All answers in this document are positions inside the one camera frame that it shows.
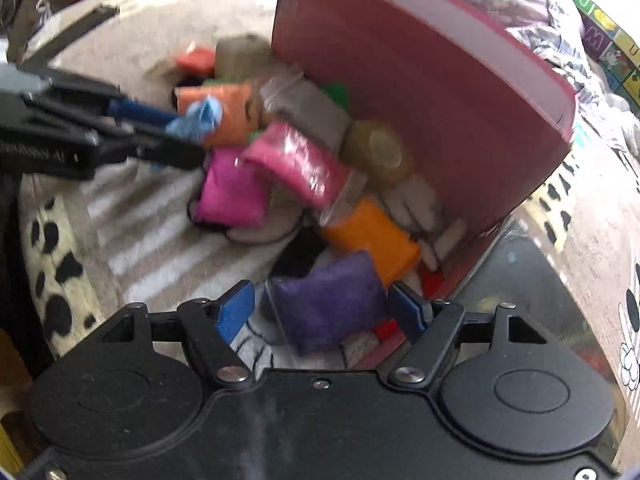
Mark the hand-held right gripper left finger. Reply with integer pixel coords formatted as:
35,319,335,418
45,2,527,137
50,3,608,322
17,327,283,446
100,280,257,393

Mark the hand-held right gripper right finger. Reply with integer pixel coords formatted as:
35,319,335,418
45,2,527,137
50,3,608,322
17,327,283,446
387,281,548,390

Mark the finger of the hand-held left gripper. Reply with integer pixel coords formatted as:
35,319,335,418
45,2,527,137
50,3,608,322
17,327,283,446
106,98,184,129
94,129,208,172

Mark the light blue packet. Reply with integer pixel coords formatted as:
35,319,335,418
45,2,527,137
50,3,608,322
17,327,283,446
167,99,222,147

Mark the purple packet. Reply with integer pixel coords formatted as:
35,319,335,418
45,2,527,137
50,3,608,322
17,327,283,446
265,250,391,357

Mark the pink cardboard box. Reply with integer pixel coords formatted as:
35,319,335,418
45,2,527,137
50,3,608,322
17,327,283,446
271,0,579,371

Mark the white packet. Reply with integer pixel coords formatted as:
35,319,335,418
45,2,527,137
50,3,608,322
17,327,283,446
385,176,443,233
420,217,468,268

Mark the magenta packet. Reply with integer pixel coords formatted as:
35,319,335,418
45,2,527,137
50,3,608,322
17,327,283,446
194,149,268,228

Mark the orange packet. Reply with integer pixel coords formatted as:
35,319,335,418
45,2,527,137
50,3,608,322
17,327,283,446
174,82,261,148
320,196,422,288

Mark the black metal bar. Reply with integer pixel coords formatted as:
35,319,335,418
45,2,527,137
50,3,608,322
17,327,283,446
22,5,121,61

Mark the khaki packet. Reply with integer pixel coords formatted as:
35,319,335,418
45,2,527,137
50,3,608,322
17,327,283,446
215,34,273,83

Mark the pink packet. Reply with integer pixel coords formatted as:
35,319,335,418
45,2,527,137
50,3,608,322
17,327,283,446
239,122,368,211

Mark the grey packet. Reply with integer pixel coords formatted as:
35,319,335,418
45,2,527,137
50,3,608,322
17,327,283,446
260,76,353,153

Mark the olive packet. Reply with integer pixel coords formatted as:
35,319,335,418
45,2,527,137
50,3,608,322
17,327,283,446
340,121,416,188

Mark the green packet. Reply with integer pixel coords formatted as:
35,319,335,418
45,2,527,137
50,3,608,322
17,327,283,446
320,82,351,111

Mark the colourful play mat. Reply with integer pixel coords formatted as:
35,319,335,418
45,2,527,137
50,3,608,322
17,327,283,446
560,0,640,106

